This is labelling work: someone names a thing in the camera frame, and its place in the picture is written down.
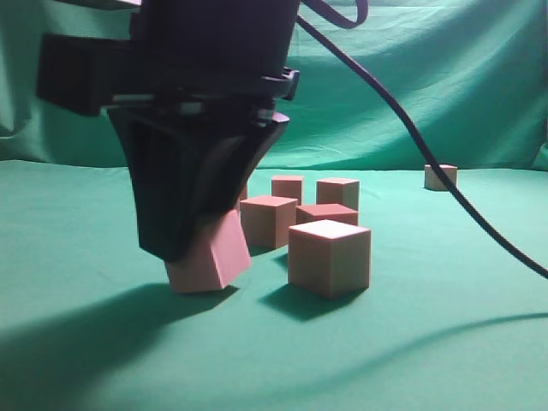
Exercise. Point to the green cloth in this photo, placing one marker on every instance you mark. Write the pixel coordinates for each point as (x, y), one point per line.
(450, 321)

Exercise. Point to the pink cube column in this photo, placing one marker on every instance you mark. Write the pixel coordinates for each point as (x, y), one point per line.
(244, 192)
(434, 183)
(329, 258)
(288, 187)
(337, 190)
(218, 256)
(335, 212)
(266, 220)

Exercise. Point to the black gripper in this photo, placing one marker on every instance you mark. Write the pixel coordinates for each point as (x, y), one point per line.
(184, 174)

